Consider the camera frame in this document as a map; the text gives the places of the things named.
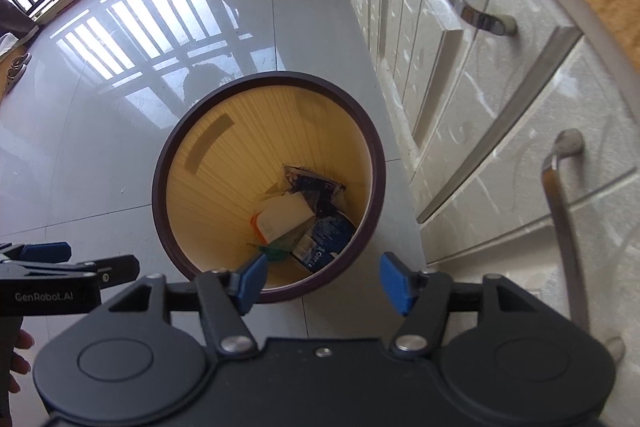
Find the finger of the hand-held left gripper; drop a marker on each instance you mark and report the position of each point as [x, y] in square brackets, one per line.
[45, 250]
[117, 268]

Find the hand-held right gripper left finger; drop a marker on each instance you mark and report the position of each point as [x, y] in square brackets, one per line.
[250, 282]

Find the person's left hand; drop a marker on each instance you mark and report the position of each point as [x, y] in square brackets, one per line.
[24, 342]

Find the blue plastic wrapper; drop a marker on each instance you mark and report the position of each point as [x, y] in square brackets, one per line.
[315, 189]

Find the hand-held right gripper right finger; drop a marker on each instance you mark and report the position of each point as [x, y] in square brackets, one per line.
[397, 282]

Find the teal plastic lid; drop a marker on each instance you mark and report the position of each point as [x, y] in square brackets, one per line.
[277, 253]

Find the crushed blue can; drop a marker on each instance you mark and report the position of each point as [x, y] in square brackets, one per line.
[325, 237]

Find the yellow trash bin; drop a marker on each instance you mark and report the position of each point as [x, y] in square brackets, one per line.
[240, 132]

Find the white bench cabinet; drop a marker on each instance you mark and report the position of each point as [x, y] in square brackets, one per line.
[450, 82]

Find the dark cloth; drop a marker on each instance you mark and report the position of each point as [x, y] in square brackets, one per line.
[12, 19]

